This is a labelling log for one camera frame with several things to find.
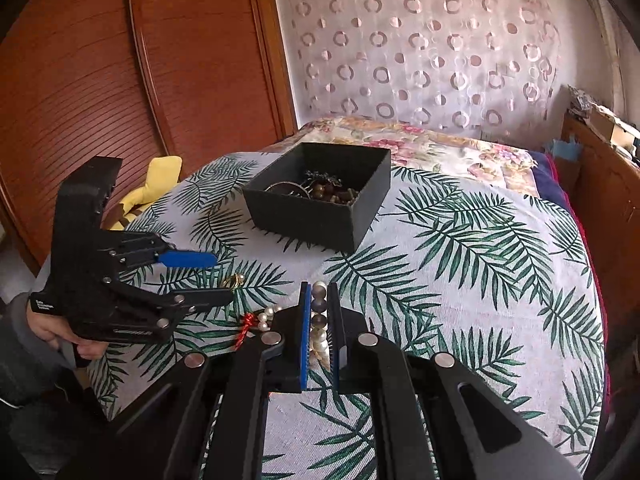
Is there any white pearl bead necklace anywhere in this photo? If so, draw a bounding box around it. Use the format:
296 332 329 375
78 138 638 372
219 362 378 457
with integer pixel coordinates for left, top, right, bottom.
255 280 332 369

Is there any small gold earring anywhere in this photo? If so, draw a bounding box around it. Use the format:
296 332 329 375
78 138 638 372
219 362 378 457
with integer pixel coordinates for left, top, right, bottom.
220 273 245 289

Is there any red string bracelet with charms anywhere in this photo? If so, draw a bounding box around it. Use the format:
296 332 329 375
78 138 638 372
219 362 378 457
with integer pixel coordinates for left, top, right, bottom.
232 312 258 352

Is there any grey sleeve forearm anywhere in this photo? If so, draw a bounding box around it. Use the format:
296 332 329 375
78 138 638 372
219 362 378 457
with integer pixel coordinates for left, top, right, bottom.
0 291 82 406

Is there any black square jewelry box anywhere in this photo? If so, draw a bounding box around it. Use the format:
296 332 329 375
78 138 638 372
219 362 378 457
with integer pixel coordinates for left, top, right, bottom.
243 143 390 255

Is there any dark bead jewelry pile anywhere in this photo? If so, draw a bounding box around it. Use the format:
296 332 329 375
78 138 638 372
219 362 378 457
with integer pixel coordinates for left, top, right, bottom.
265 170 359 206

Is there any person's left hand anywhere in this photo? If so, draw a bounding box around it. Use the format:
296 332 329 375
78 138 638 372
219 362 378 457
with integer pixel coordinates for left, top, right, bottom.
26 304 108 361

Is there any yellow plush toy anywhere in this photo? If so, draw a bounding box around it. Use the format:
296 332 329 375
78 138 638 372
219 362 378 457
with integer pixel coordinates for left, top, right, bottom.
103 156 182 231

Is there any brown wooden wardrobe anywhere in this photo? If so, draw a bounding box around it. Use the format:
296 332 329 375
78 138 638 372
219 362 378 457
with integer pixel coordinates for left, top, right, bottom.
1 0 296 271

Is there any floral quilt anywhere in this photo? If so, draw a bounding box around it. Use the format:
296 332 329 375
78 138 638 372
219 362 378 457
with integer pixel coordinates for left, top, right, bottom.
265 116 539 197

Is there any navy blue blanket red trim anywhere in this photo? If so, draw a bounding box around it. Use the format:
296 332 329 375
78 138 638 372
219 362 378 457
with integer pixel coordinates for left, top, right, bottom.
529 150 609 361

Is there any blue tissue box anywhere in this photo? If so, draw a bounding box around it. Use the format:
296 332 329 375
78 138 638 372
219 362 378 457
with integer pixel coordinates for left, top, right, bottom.
544 136 582 162

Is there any circle patterned sheer curtain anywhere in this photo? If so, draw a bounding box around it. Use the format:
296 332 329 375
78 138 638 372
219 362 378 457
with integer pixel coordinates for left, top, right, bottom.
277 0 561 144

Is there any wooden side cabinet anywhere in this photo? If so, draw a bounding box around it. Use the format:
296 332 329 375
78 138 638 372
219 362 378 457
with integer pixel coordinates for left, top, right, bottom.
562 114 639 318

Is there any cardboard box on cabinet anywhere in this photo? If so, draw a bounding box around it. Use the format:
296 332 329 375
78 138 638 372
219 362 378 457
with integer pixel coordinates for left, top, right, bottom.
587 104 639 155

